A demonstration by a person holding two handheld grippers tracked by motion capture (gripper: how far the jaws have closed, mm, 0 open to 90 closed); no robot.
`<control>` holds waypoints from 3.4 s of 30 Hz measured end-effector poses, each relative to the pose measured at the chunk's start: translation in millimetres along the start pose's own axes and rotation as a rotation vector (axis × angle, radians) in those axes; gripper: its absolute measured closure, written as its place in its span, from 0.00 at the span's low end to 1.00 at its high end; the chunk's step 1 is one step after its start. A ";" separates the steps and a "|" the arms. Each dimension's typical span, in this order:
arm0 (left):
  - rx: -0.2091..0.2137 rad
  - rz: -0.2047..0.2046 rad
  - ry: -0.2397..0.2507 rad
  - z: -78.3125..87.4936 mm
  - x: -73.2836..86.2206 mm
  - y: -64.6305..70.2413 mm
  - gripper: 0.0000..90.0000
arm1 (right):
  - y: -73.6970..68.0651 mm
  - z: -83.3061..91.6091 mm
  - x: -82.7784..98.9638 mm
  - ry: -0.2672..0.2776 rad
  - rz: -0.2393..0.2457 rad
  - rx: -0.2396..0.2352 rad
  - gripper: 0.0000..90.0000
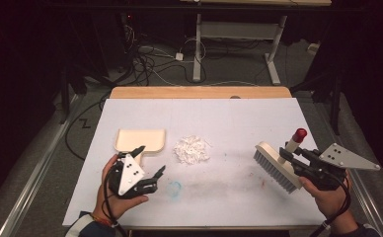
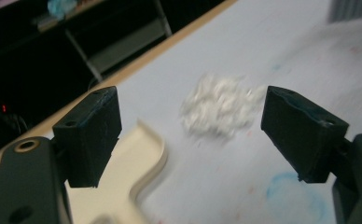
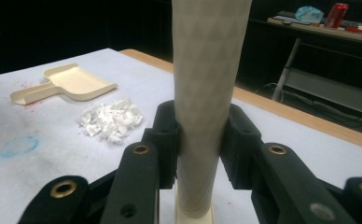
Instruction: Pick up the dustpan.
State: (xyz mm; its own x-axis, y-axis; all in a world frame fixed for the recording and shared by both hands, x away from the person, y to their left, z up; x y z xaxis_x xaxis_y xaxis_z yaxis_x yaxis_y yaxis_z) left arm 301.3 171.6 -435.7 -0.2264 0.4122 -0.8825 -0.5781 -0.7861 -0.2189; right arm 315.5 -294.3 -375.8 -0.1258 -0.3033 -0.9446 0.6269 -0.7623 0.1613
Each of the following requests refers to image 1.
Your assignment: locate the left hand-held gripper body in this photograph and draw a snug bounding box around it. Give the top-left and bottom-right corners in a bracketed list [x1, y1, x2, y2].
[108, 151, 158, 199]

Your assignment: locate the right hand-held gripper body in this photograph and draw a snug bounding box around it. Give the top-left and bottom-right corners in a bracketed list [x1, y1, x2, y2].
[293, 142, 382, 193]

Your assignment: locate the cream brush with red cap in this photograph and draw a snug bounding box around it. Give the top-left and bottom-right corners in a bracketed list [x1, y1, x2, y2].
[253, 127, 309, 195]

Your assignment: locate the person's left hand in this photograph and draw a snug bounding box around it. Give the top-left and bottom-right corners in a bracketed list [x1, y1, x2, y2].
[91, 153, 150, 222]

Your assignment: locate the person's right hand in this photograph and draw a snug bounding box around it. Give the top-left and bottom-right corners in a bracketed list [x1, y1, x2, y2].
[298, 170, 354, 221]

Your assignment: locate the pile of white paper scraps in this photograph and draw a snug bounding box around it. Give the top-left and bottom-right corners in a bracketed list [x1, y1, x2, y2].
[173, 134, 212, 165]

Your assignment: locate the white table sheet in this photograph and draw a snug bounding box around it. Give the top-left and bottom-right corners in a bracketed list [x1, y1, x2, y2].
[62, 97, 326, 228]

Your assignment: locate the wooden table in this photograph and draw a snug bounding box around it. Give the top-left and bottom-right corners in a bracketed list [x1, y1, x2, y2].
[109, 85, 293, 100]

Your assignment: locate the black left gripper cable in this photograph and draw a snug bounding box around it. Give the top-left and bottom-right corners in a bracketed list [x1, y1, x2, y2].
[102, 163, 128, 237]

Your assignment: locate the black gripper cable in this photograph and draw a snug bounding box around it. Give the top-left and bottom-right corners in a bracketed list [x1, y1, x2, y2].
[309, 169, 352, 237]
[102, 163, 128, 237]

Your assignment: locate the metal floor rail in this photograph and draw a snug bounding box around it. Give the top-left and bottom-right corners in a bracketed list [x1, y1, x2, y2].
[0, 94, 84, 237]
[342, 164, 383, 237]

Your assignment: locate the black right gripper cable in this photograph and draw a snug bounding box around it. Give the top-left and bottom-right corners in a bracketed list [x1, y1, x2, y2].
[309, 169, 352, 237]

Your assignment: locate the black floor cable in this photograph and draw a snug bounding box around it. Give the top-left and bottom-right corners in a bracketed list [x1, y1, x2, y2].
[63, 93, 113, 162]

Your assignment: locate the tangle of floor cables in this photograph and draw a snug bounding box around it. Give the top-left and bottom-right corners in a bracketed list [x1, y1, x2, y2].
[121, 23, 208, 87]

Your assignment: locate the white desk frame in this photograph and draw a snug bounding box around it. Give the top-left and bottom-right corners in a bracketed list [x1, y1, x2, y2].
[179, 0, 333, 86]

